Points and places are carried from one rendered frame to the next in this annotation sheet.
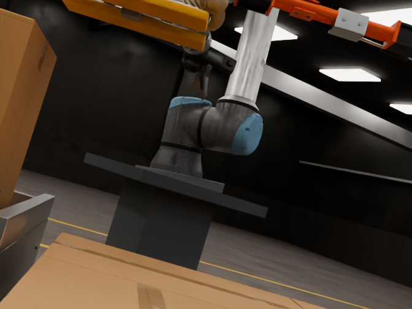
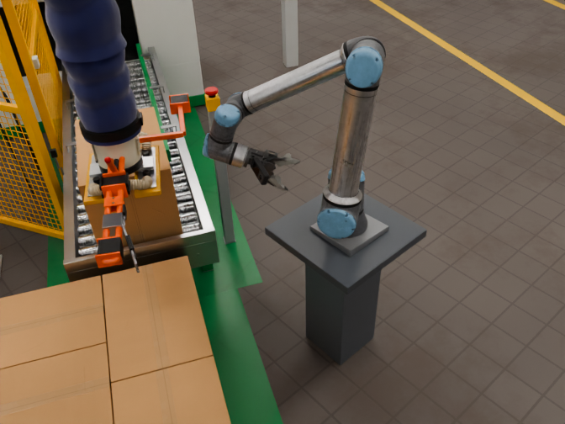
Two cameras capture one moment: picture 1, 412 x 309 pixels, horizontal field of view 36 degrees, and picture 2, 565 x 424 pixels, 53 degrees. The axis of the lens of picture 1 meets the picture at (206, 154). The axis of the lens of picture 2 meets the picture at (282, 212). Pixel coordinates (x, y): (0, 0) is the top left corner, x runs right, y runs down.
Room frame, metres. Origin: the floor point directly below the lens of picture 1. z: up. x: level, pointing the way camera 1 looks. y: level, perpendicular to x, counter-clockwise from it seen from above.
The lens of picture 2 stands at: (1.70, -1.71, 2.38)
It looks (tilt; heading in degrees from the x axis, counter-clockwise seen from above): 39 degrees down; 81
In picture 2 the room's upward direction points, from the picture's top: 2 degrees counter-clockwise
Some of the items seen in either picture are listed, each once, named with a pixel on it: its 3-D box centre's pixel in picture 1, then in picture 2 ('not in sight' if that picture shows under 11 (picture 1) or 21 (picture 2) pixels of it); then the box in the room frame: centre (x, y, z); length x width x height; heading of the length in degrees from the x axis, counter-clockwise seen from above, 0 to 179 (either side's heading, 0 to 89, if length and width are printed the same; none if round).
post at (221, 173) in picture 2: not in sight; (221, 175); (1.77, 0.96, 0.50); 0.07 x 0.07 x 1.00; 7
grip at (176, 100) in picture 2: not in sight; (179, 103); (1.61, 0.55, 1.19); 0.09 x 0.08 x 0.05; 1
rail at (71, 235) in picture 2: not in sight; (71, 148); (0.87, 1.44, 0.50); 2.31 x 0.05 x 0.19; 97
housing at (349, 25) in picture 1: (348, 25); (113, 225); (1.37, -0.22, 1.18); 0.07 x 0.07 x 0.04; 1
